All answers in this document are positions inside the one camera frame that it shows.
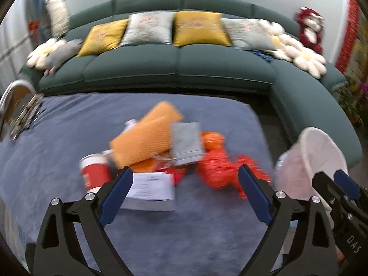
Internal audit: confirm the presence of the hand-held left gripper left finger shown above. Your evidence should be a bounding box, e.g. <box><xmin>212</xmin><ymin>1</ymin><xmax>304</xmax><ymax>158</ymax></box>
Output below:
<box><xmin>34</xmin><ymin>166</ymin><xmax>135</xmax><ymax>276</ymax></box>

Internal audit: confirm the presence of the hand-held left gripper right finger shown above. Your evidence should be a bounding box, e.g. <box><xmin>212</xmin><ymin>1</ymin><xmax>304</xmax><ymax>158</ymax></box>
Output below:
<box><xmin>238</xmin><ymin>164</ymin><xmax>338</xmax><ymax>276</ymax></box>

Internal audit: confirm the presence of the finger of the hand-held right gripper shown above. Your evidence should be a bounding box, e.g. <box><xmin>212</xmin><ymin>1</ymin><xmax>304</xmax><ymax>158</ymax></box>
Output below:
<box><xmin>312</xmin><ymin>172</ymin><xmax>355</xmax><ymax>225</ymax></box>
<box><xmin>333</xmin><ymin>169</ymin><xmax>368</xmax><ymax>217</ymax></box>

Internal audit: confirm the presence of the white trash bin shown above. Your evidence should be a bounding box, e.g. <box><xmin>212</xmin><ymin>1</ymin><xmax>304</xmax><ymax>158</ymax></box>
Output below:
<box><xmin>274</xmin><ymin>127</ymin><xmax>350</xmax><ymax>217</ymax></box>

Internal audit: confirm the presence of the orange printed plastic bag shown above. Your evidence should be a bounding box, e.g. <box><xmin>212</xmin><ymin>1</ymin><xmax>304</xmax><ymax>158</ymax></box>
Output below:
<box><xmin>129</xmin><ymin>152</ymin><xmax>185</xmax><ymax>186</ymax></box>

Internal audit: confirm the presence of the orange foam net sleeve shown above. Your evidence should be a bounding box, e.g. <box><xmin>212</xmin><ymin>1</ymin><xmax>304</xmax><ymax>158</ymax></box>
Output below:
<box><xmin>109</xmin><ymin>115</ymin><xmax>174</xmax><ymax>169</ymax></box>
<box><xmin>138</xmin><ymin>101</ymin><xmax>184</xmax><ymax>127</ymax></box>

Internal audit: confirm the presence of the red paper cup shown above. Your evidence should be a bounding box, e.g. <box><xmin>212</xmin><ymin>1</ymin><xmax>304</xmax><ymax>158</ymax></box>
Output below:
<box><xmin>79</xmin><ymin>153</ymin><xmax>111</xmax><ymax>192</ymax></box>

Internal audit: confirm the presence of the white printed paper sheet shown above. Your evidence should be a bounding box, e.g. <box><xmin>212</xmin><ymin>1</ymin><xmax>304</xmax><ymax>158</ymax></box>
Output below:
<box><xmin>121</xmin><ymin>172</ymin><xmax>176</xmax><ymax>211</ymax></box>

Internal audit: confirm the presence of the white crumpled tissue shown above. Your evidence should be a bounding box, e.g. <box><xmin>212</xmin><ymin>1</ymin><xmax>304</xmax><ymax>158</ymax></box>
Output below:
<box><xmin>124</xmin><ymin>119</ymin><xmax>139</xmax><ymax>133</ymax></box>

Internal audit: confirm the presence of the potted green plant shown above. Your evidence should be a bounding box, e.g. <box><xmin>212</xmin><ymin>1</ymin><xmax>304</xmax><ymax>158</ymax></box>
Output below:
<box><xmin>336</xmin><ymin>75</ymin><xmax>368</xmax><ymax>127</ymax></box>

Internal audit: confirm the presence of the grey fabric pouch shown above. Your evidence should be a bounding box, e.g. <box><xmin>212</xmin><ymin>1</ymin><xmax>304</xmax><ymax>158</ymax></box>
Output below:
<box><xmin>171</xmin><ymin>121</ymin><xmax>205</xmax><ymax>166</ymax></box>

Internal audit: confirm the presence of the white flower cushion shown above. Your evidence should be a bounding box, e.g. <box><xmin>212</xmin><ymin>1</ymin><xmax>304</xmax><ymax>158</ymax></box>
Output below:
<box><xmin>26</xmin><ymin>38</ymin><xmax>68</xmax><ymax>70</ymax></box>
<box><xmin>259</xmin><ymin>20</ymin><xmax>288</xmax><ymax>49</ymax></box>
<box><xmin>273</xmin><ymin>34</ymin><xmax>327</xmax><ymax>79</ymax></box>

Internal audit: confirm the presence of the dark green curved sofa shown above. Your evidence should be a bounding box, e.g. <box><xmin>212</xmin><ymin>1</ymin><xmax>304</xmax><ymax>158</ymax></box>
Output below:
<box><xmin>17</xmin><ymin>0</ymin><xmax>363</xmax><ymax>168</ymax></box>

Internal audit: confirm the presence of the metal framed wooden chair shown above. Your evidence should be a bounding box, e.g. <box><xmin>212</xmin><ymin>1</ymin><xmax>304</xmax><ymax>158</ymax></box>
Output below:
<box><xmin>0</xmin><ymin>80</ymin><xmax>44</xmax><ymax>142</ymax></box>

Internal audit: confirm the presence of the blue patterned cloth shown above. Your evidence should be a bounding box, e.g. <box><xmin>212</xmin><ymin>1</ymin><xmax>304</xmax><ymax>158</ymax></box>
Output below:
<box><xmin>252</xmin><ymin>49</ymin><xmax>273</xmax><ymax>63</ymax></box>

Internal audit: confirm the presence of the grey mouse plush toy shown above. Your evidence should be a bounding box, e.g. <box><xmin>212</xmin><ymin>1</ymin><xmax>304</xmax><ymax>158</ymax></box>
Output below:
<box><xmin>43</xmin><ymin>39</ymin><xmax>83</xmax><ymax>77</ymax></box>

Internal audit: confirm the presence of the red bear plush toy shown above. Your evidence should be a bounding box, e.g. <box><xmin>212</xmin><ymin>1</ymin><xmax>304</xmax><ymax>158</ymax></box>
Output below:
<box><xmin>294</xmin><ymin>6</ymin><xmax>325</xmax><ymax>55</ymax></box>

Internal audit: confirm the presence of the yellow embroidered pillow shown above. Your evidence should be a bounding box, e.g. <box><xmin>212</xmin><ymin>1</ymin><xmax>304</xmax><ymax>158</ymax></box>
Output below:
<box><xmin>172</xmin><ymin>11</ymin><xmax>232</xmax><ymax>48</ymax></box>
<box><xmin>77</xmin><ymin>20</ymin><xmax>129</xmax><ymax>57</ymax></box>

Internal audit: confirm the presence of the grey embroidered pillow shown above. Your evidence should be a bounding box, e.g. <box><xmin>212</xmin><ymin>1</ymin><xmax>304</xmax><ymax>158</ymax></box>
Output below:
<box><xmin>119</xmin><ymin>12</ymin><xmax>175</xmax><ymax>46</ymax></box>
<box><xmin>221</xmin><ymin>18</ymin><xmax>278</xmax><ymax>51</ymax></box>

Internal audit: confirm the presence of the white striped plush toy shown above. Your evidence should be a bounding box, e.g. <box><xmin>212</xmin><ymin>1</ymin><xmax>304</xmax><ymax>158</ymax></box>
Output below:
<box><xmin>44</xmin><ymin>0</ymin><xmax>71</xmax><ymax>38</ymax></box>

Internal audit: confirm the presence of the red wall banner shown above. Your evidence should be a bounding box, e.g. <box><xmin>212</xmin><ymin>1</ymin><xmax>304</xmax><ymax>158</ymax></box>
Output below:
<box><xmin>336</xmin><ymin>0</ymin><xmax>360</xmax><ymax>73</ymax></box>

